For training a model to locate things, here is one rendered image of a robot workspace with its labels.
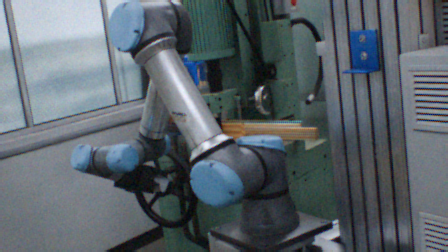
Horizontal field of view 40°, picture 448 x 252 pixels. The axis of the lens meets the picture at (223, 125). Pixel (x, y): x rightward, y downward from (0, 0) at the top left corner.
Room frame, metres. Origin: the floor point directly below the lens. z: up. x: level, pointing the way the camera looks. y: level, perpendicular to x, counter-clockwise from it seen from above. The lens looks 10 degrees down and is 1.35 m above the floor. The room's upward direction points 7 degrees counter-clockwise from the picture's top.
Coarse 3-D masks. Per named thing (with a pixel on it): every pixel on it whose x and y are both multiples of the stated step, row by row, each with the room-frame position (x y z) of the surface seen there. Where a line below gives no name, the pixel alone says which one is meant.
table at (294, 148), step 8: (168, 136) 2.42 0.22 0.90; (288, 144) 2.01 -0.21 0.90; (296, 144) 2.04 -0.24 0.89; (304, 144) 2.08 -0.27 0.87; (288, 152) 2.00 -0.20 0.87; (296, 152) 2.04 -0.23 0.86; (304, 152) 2.08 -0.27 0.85; (152, 160) 2.27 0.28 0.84; (160, 160) 2.25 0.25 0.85; (168, 160) 2.22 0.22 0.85; (288, 160) 2.00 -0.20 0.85; (192, 168) 2.02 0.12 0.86
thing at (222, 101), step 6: (222, 90) 2.29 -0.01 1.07; (228, 90) 2.28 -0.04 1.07; (234, 90) 2.29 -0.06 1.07; (204, 96) 2.23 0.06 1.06; (210, 96) 2.22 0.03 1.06; (216, 96) 2.21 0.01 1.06; (222, 96) 2.23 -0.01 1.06; (228, 96) 2.26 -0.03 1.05; (210, 102) 2.22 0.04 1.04; (216, 102) 2.20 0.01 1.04; (222, 102) 2.23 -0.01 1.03; (228, 102) 2.26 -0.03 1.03; (234, 102) 2.28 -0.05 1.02; (210, 108) 2.22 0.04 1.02; (216, 108) 2.20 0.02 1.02; (222, 108) 2.23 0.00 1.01; (228, 108) 2.25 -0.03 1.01; (216, 114) 2.26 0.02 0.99
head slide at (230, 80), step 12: (240, 0) 2.32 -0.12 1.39; (240, 12) 2.31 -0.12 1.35; (240, 36) 2.29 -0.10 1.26; (240, 48) 2.29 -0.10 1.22; (228, 60) 2.32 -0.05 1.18; (240, 60) 2.29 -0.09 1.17; (252, 60) 2.34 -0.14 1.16; (228, 72) 2.33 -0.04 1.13; (240, 72) 2.29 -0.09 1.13; (252, 72) 2.33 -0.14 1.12; (228, 84) 2.33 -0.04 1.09; (240, 84) 2.30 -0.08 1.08; (252, 84) 2.32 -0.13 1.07; (240, 96) 2.30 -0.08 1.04; (252, 96) 2.32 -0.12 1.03
